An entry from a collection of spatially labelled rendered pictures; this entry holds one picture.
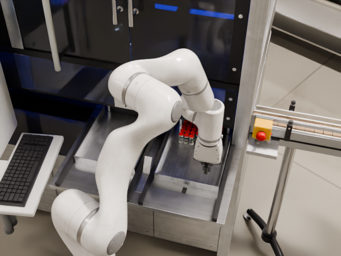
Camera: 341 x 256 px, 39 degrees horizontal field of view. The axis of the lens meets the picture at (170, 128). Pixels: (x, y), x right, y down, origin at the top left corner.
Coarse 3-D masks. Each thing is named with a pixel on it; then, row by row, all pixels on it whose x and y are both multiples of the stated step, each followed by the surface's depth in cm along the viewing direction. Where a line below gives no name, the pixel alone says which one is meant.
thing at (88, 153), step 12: (96, 120) 213; (108, 120) 216; (120, 120) 217; (132, 120) 217; (96, 132) 211; (108, 132) 211; (84, 144) 203; (96, 144) 205; (84, 156) 200; (96, 156) 200
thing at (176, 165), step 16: (176, 128) 213; (176, 144) 206; (224, 144) 206; (160, 160) 195; (176, 160) 199; (192, 160) 199; (224, 160) 199; (160, 176) 189; (176, 176) 192; (192, 176) 192; (208, 176) 192
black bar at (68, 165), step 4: (92, 120) 214; (88, 128) 210; (84, 136) 206; (80, 140) 204; (80, 144) 202; (76, 148) 201; (72, 156) 197; (68, 160) 196; (72, 160) 196; (68, 164) 194; (72, 164) 196; (64, 168) 192; (68, 168) 193; (64, 172) 191; (60, 176) 189; (64, 176) 190; (56, 180) 187; (60, 180) 188; (56, 184) 187; (60, 184) 188
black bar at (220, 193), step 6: (228, 156) 198; (228, 162) 196; (228, 168) 193; (222, 180) 188; (222, 186) 186; (222, 192) 184; (222, 198) 184; (216, 204) 180; (216, 210) 177; (216, 216) 175
